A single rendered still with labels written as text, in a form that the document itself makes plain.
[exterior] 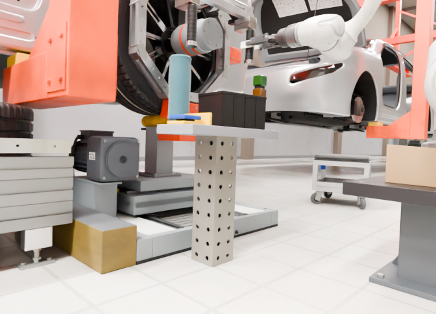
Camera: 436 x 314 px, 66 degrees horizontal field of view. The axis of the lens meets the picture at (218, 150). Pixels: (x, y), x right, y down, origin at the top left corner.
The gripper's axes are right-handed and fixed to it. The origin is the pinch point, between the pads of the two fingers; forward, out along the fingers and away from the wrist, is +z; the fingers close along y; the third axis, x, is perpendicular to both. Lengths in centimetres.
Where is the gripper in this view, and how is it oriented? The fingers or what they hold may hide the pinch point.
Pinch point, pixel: (249, 45)
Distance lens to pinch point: 156.3
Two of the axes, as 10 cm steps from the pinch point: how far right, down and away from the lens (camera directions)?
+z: -7.2, -0.5, 6.9
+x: 0.4, -10.0, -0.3
